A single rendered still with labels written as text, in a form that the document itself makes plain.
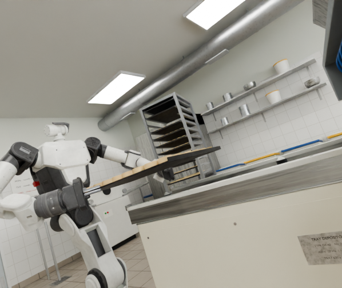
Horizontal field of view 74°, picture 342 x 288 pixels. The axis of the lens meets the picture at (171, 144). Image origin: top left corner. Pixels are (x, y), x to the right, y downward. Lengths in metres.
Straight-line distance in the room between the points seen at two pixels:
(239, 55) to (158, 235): 4.53
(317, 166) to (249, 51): 4.48
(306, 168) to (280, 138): 4.09
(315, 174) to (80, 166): 1.13
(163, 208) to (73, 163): 0.73
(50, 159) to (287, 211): 1.10
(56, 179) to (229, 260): 0.95
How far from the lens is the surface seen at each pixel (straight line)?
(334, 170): 0.58
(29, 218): 0.95
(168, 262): 0.79
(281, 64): 4.46
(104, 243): 1.37
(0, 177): 1.23
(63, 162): 1.32
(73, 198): 0.89
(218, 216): 0.65
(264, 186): 0.60
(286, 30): 4.88
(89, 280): 1.31
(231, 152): 4.98
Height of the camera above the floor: 0.96
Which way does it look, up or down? 7 degrees up
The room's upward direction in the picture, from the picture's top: 19 degrees counter-clockwise
